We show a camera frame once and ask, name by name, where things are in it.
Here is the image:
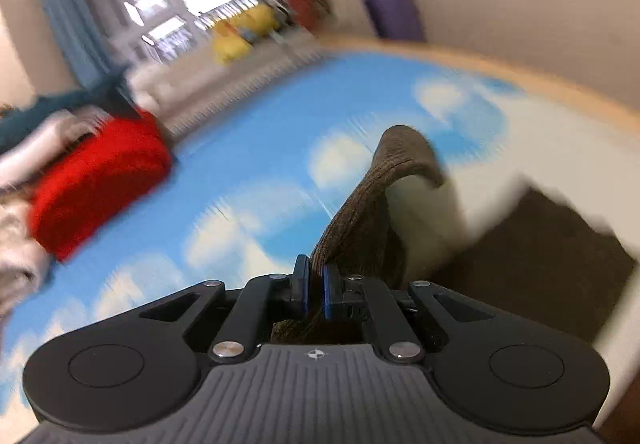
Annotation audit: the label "blue curtain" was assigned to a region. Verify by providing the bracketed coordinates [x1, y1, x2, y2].
[24, 0, 132, 91]

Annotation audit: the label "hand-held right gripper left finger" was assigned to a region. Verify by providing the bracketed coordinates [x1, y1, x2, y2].
[138, 254, 312, 366]

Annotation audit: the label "white window sill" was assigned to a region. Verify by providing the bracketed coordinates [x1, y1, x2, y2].
[128, 42, 331, 137]

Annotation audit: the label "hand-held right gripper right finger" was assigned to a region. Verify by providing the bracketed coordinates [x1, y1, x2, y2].
[322, 264, 495, 366]

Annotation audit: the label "brown corduroy pants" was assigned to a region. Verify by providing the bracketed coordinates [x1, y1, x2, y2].
[270, 124, 639, 346]

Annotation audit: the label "white folded quilt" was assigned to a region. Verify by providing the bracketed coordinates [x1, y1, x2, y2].
[0, 108, 108, 189]

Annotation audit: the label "yellow plush toy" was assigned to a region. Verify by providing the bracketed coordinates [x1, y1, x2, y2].
[209, 3, 282, 66]

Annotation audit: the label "teal cloth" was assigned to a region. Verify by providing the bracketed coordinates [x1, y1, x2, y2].
[0, 74, 132, 153]

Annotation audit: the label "blue cloud print bedsheet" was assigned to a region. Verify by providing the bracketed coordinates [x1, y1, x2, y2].
[0, 51, 640, 426]

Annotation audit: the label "red folded blanket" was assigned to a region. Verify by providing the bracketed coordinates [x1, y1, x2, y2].
[31, 108, 174, 263]

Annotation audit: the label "purple box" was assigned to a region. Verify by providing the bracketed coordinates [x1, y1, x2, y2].
[362, 0, 427, 44]

